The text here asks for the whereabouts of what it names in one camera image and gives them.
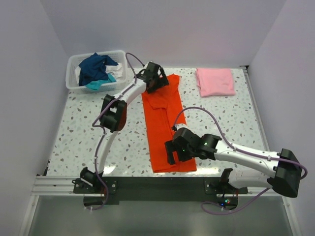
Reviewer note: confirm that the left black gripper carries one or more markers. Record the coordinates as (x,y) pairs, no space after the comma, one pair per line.
(159,85)

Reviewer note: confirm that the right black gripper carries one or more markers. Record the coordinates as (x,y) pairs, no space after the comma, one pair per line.
(170,147)

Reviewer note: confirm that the orange t shirt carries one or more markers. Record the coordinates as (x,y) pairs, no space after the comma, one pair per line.
(161,109)

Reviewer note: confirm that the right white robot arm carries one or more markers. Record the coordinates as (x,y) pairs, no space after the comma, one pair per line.
(279,171)

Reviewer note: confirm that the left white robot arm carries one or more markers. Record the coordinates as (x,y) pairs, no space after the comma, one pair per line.
(112,119)

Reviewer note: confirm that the folded pink t shirt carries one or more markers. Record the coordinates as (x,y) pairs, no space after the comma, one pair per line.
(215,82)

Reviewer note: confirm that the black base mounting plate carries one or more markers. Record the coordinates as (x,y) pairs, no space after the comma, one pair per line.
(154,189)

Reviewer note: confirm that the white plastic laundry basket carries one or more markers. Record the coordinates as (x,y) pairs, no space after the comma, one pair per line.
(72,82)

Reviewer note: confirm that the teal t shirt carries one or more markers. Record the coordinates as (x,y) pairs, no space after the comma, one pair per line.
(101,82)

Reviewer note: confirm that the navy blue t shirt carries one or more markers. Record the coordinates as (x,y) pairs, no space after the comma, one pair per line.
(94,67)

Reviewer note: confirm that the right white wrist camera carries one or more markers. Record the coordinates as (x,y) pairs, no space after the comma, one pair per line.
(178,126)

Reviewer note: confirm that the aluminium frame rail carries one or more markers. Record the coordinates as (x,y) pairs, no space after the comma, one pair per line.
(55,210)

